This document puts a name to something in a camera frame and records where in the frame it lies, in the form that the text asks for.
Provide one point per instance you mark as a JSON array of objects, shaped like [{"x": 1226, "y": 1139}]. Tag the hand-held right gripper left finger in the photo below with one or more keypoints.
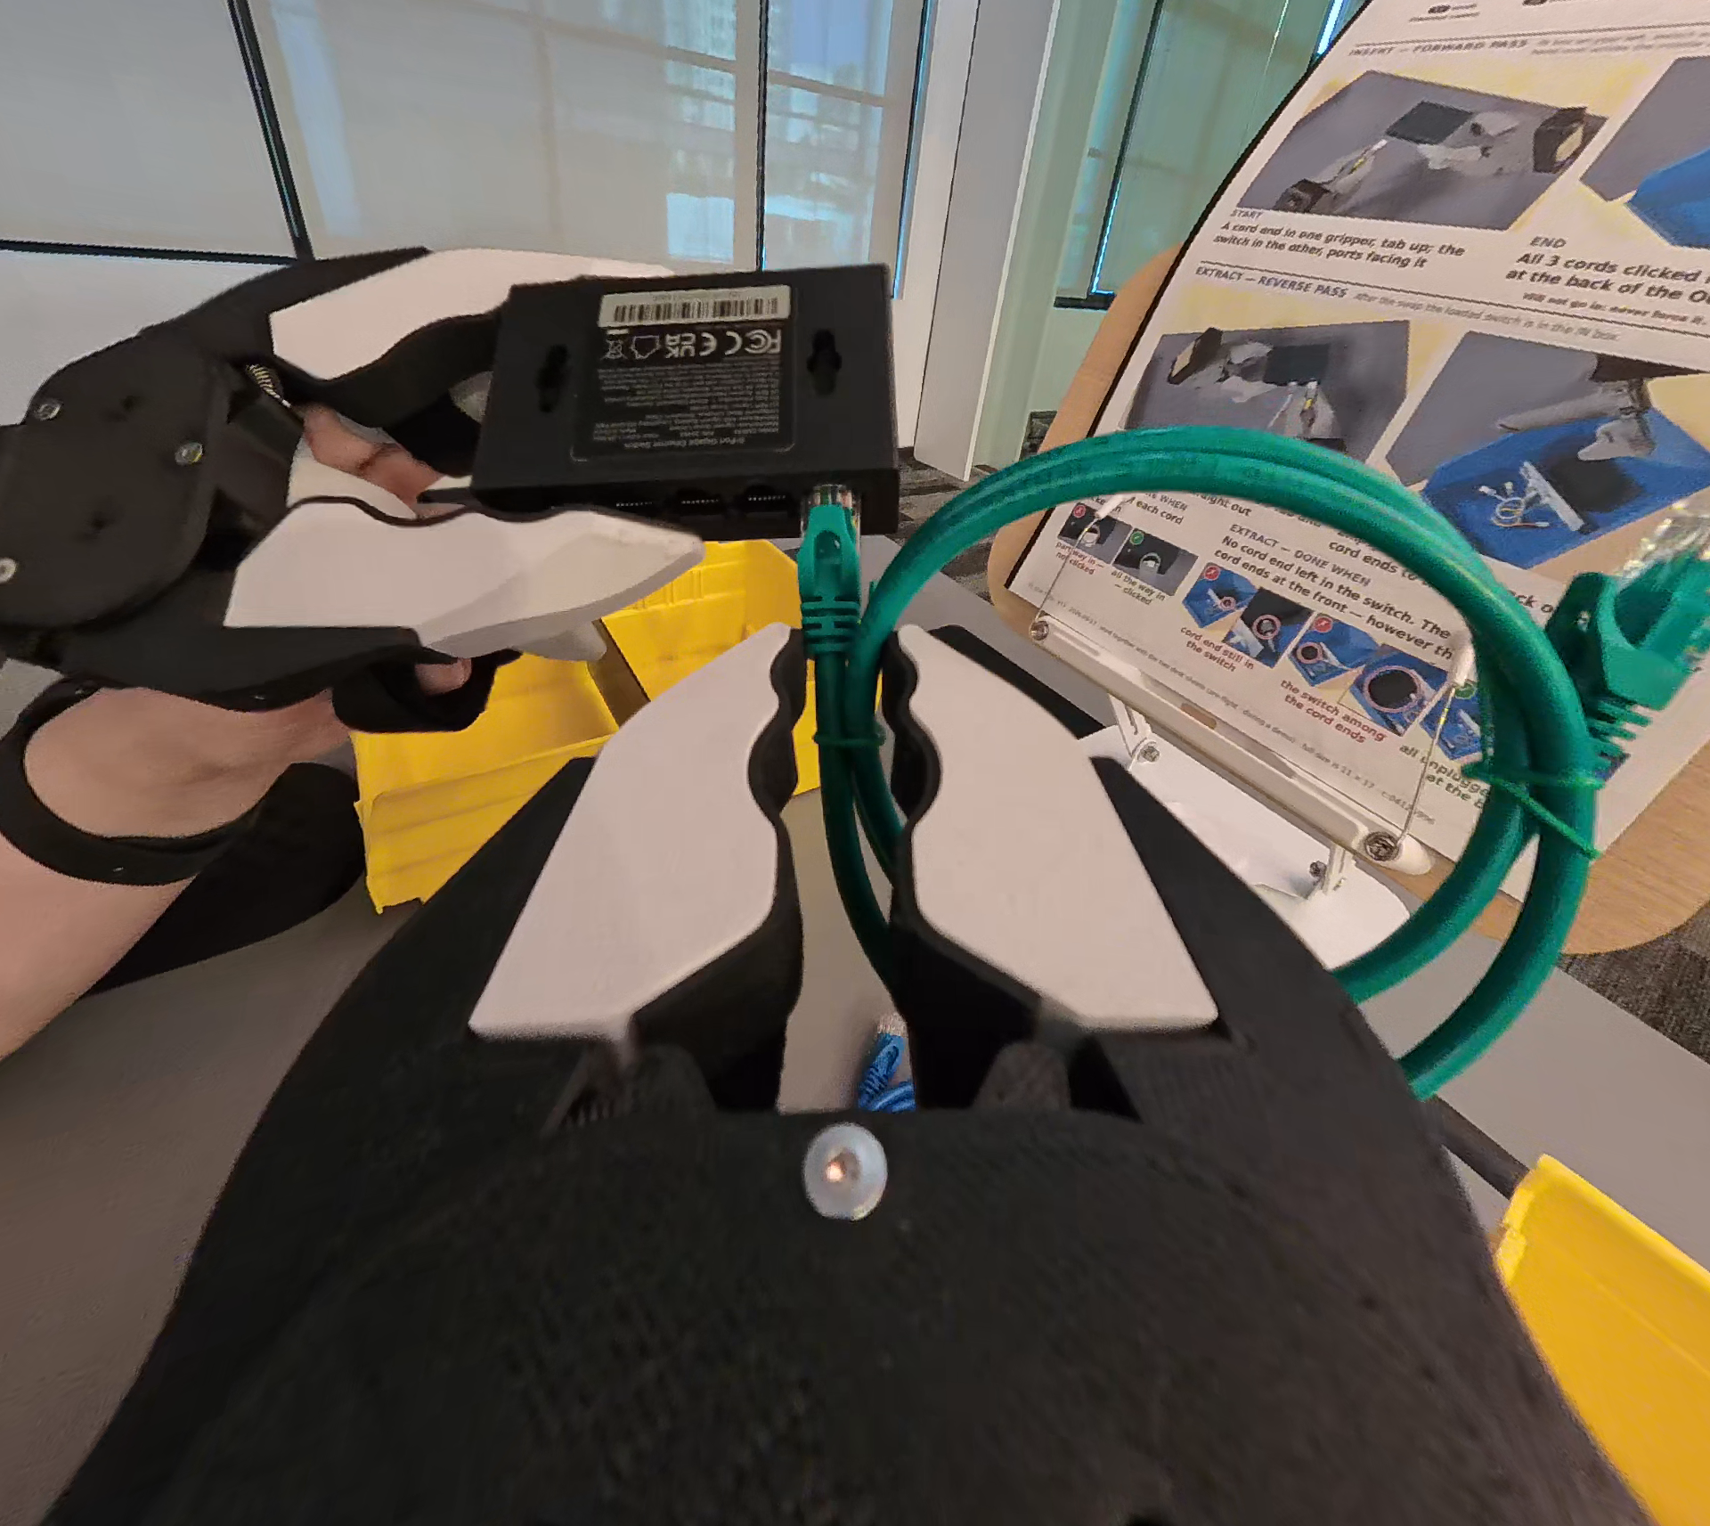
[{"x": 630, "y": 884}]

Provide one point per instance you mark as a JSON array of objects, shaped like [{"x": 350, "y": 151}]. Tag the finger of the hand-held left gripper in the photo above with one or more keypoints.
[
  {"x": 402, "y": 324},
  {"x": 428, "y": 577}
]

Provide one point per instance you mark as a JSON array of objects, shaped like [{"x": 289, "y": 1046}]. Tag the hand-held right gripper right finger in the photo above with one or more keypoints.
[{"x": 1057, "y": 884}]

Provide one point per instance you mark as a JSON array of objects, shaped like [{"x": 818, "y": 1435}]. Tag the yellow plastic bin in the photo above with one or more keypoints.
[
  {"x": 1618, "y": 1326},
  {"x": 509, "y": 738}
]

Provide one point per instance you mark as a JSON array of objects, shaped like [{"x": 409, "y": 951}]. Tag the black ethernet port box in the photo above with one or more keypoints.
[{"x": 696, "y": 390}]

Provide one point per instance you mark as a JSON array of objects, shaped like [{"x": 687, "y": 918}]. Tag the person's left forearm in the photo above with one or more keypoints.
[{"x": 108, "y": 910}]

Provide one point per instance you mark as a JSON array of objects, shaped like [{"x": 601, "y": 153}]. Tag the person's left hand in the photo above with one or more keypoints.
[{"x": 188, "y": 752}]

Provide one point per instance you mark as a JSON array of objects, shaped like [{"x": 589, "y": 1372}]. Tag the black wristwatch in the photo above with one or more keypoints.
[{"x": 81, "y": 818}]

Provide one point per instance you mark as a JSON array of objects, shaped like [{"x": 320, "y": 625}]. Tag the printed instruction sheet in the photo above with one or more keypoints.
[{"x": 1444, "y": 351}]

